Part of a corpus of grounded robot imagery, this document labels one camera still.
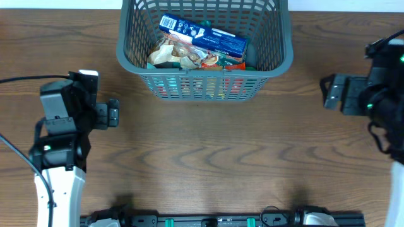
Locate beige Pantree snack bag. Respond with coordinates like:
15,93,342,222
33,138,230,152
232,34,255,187
147,38,223,70

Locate green lid jar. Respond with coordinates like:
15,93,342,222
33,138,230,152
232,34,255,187
246,66,256,71

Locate orange spaghetti packet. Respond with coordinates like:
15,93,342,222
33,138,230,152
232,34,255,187
154,61,247,97

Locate green Nescafe coffee bag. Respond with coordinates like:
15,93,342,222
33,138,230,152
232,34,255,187
194,24,246,70

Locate blue Kleenex tissue box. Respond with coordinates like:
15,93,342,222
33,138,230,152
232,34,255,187
158,13,247,59

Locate small teal tissue packet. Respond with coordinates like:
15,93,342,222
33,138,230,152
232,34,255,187
146,63,156,69

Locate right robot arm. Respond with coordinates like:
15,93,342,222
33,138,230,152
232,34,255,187
319,31,403,226

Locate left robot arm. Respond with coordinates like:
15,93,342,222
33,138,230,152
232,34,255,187
29,69,119,226

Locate grey plastic basket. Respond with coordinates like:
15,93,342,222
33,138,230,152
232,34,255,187
116,0,294,101

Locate left black cable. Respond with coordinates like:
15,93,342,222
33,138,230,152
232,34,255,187
0,74,71,227

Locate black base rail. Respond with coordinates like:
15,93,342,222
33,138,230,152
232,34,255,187
79,209,366,227

